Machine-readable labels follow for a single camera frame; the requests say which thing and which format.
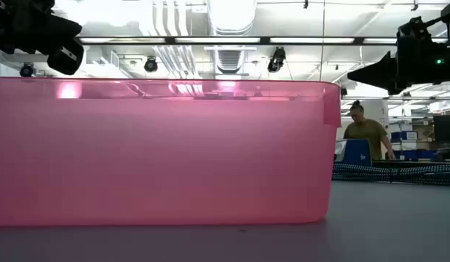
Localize pink translucent plastic bin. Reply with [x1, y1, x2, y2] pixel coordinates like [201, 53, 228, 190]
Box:
[0, 76, 342, 227]

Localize black computer monitor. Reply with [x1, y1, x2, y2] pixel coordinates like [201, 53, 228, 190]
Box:
[433, 114, 450, 143]

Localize black ceiling spotlight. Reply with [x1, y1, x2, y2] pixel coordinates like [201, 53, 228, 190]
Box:
[143, 56, 159, 74]
[267, 46, 287, 74]
[19, 62, 35, 78]

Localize blue storage bins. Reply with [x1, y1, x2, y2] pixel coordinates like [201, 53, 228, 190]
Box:
[390, 130, 438, 162]

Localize person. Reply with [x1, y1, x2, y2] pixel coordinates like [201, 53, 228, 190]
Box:
[342, 100, 397, 162]

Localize white pillar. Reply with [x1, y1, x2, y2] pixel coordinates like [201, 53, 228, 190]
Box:
[362, 99, 390, 127]

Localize silver ceiling air duct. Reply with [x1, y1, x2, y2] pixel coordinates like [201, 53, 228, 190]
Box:
[205, 0, 258, 36]

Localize blue box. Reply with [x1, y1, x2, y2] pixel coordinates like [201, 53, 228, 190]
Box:
[333, 138, 373, 167]

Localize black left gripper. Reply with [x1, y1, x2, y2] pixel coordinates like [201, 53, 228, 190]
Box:
[0, 0, 84, 76]

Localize blue white braided USB-C cable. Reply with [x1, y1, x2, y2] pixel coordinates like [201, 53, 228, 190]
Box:
[333, 162, 450, 176]
[331, 172, 450, 187]

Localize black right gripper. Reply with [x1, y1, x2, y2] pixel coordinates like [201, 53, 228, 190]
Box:
[347, 16, 450, 96]

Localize ceiling air vent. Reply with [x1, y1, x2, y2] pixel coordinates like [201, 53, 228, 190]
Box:
[214, 48, 245, 74]

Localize long ceiling light bar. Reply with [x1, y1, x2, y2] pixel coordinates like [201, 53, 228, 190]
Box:
[77, 36, 449, 46]

